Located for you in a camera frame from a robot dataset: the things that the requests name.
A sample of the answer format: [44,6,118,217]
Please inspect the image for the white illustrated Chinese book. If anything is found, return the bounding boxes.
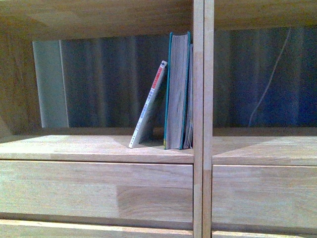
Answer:
[128,60,168,148]

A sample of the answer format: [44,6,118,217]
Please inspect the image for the upper left wooden drawer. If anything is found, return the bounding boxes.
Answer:
[0,161,193,226]

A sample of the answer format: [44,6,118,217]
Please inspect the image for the thick teal cover book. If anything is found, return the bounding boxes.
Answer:
[164,31,191,149]

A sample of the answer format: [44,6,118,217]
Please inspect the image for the wooden drawer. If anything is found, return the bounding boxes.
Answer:
[0,161,193,226]
[211,231,317,238]
[0,219,194,238]
[212,165,317,229]

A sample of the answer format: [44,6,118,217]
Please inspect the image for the light wooden bookshelf unit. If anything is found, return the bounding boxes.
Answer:
[0,0,317,238]

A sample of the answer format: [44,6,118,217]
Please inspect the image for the lower right wooden drawer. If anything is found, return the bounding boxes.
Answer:
[211,231,317,238]

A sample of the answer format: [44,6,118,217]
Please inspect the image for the dark blue curtain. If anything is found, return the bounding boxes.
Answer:
[60,27,317,127]

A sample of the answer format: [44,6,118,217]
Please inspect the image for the lower left wooden drawer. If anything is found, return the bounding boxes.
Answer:
[0,219,194,238]

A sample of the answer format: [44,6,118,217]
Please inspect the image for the upper right wooden drawer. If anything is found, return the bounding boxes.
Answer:
[212,165,317,229]

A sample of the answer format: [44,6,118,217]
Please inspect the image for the thin worn paperback book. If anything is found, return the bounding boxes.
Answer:
[183,44,193,149]

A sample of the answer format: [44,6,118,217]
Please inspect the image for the thin white hanging cable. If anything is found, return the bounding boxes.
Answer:
[248,27,291,127]

